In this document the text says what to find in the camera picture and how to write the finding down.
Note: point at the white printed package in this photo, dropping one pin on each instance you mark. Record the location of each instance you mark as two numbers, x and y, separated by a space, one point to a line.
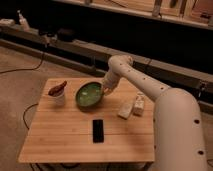
139 104

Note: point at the white cup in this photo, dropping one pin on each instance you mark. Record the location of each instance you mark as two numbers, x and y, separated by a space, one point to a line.
58 98

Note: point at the white spray bottle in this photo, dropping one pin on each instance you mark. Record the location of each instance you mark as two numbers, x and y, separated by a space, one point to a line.
23 21

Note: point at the green ceramic bowl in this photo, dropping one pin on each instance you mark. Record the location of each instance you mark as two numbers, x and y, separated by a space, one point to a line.
89 94

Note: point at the black round device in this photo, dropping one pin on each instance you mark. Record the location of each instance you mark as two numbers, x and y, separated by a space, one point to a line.
66 35

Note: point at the white box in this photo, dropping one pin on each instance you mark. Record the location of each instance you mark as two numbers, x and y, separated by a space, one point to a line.
125 110

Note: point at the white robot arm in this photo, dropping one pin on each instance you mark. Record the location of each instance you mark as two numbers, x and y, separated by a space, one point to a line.
178 132

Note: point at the black smartphone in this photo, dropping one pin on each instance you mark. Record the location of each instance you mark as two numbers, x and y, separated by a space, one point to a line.
98 131

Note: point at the wooden table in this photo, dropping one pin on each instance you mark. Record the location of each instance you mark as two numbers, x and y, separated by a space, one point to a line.
64 134

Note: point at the brown object in cup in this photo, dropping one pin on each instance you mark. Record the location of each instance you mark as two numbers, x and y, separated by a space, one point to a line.
56 89

